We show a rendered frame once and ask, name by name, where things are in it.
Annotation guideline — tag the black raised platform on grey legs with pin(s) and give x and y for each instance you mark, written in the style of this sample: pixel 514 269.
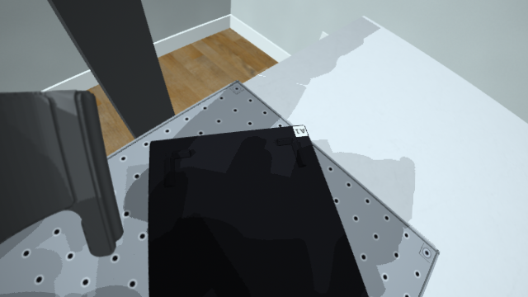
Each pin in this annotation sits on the black raised platform on grey legs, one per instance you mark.
pixel 245 214

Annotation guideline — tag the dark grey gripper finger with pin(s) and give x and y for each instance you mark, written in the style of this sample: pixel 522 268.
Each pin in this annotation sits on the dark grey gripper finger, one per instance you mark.
pixel 53 158

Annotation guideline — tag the grey perforated base plate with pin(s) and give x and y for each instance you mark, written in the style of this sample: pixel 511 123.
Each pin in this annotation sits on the grey perforated base plate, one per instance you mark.
pixel 51 258

